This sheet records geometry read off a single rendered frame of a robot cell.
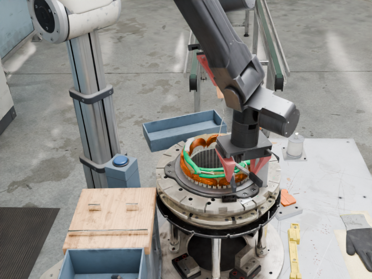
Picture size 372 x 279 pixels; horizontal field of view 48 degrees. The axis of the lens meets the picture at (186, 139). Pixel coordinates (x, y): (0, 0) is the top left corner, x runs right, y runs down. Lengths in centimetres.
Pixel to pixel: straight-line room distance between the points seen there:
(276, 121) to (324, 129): 262
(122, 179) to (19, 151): 220
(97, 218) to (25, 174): 211
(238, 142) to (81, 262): 44
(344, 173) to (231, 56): 100
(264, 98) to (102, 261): 50
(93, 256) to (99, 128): 51
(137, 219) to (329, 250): 62
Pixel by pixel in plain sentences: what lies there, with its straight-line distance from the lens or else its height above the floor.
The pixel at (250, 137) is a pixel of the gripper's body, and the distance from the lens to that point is 84.
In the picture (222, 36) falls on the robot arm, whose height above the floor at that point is 151.
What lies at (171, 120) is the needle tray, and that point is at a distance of 135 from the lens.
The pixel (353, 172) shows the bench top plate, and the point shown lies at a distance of 165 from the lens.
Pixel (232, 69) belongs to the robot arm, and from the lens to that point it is 72.
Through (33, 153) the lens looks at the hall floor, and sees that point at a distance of 330.
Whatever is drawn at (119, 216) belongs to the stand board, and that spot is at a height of 106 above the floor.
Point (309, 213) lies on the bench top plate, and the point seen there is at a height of 78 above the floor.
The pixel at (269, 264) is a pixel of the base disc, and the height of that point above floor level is 80.
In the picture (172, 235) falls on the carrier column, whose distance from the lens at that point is 123.
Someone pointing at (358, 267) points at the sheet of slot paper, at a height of 78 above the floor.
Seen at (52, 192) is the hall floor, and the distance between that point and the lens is 286.
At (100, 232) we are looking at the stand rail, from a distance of 96.
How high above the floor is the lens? 175
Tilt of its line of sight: 33 degrees down
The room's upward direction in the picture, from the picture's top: 3 degrees counter-clockwise
